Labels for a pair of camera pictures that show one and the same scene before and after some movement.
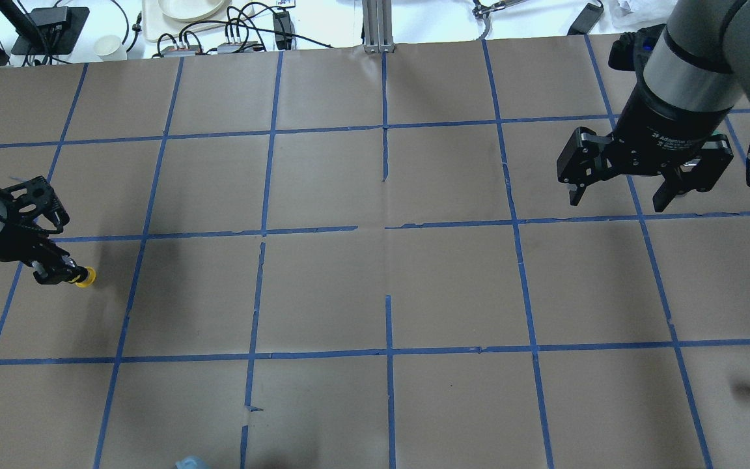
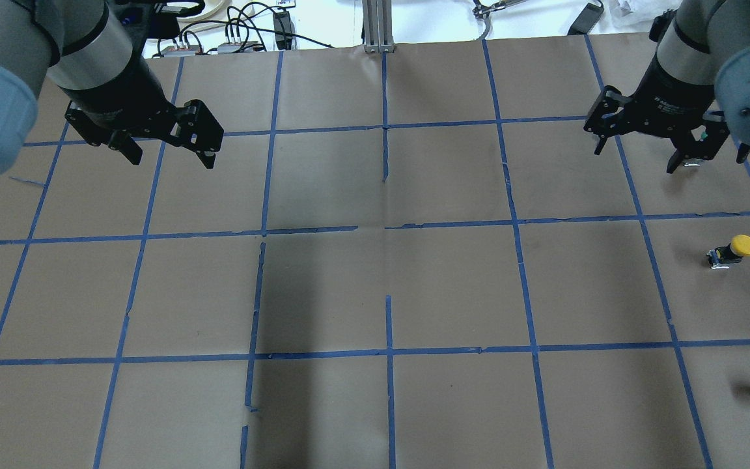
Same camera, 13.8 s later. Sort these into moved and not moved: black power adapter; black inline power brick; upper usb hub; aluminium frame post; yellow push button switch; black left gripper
Moved: yellow push button switch; black left gripper
Not moved: black power adapter; black inline power brick; aluminium frame post; upper usb hub
